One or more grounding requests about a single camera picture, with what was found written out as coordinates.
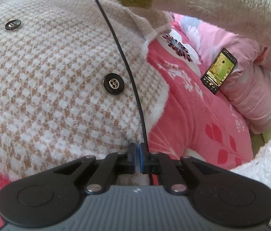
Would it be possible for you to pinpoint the pink quilted pillow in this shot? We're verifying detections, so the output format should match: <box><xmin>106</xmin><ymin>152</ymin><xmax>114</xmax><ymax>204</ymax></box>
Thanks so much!
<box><xmin>174</xmin><ymin>14</ymin><xmax>271</xmax><ymax>134</ymax></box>

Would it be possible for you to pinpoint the pink floral bed blanket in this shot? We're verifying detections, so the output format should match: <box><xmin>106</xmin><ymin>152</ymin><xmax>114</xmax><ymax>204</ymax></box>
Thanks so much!
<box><xmin>0</xmin><ymin>26</ymin><xmax>253</xmax><ymax>225</ymax></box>

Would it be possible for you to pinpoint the black cable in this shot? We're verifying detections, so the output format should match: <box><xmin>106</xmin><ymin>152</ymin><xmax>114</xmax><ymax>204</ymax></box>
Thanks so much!
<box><xmin>82</xmin><ymin>0</ymin><xmax>149</xmax><ymax>150</ymax></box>

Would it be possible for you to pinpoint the beige white houndstooth knit cardigan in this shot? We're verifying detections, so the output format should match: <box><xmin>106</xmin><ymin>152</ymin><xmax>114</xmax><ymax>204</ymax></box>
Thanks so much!
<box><xmin>0</xmin><ymin>0</ymin><xmax>170</xmax><ymax>180</ymax></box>

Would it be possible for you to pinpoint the black cardigan button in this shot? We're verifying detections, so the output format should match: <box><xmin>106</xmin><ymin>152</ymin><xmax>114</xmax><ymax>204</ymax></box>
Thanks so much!
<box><xmin>103</xmin><ymin>73</ymin><xmax>125</xmax><ymax>95</ymax></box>
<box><xmin>4</xmin><ymin>19</ymin><xmax>21</xmax><ymax>31</ymax></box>

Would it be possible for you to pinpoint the black smartphone lit screen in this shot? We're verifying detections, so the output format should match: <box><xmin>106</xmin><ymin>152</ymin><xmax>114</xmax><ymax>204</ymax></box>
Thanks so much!
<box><xmin>201</xmin><ymin>48</ymin><xmax>238</xmax><ymax>94</ymax></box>

